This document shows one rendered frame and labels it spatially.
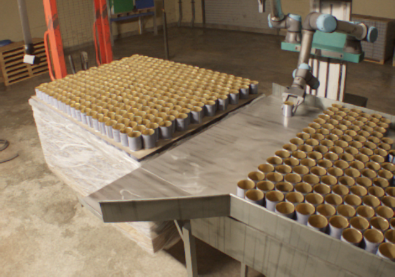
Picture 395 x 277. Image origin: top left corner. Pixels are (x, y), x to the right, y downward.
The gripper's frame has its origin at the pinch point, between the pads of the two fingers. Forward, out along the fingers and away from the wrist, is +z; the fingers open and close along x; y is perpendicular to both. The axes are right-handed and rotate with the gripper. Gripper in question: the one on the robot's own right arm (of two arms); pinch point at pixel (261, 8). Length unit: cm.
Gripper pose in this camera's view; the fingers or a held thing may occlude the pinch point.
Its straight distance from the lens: 198.5
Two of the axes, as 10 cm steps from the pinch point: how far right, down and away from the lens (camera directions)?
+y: 6.6, 3.3, -6.7
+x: 7.5, -3.3, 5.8
